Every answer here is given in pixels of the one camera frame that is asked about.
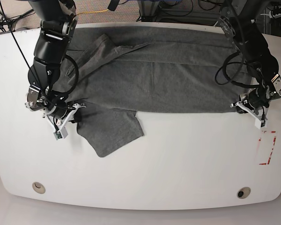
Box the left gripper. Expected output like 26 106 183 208
230 74 281 119

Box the table grommet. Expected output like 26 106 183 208
32 182 45 194
237 187 251 199

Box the red tape rectangle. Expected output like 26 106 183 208
256 131 277 165

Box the grey T-shirt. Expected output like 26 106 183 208
67 26 246 158

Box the yellow cable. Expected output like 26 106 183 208
74 8 110 17

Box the right table grommet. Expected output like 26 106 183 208
237 187 251 199

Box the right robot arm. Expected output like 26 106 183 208
25 0 82 140

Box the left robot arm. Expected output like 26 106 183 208
218 0 281 129

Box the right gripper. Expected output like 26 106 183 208
25 85 85 132

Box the white power strip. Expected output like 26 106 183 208
269 5 281 19

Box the left table grommet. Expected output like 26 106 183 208
32 182 45 194

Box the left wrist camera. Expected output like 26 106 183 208
255 118 268 129

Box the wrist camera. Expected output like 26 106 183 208
53 127 68 140
255 118 268 129

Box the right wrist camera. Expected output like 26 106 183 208
53 127 68 140

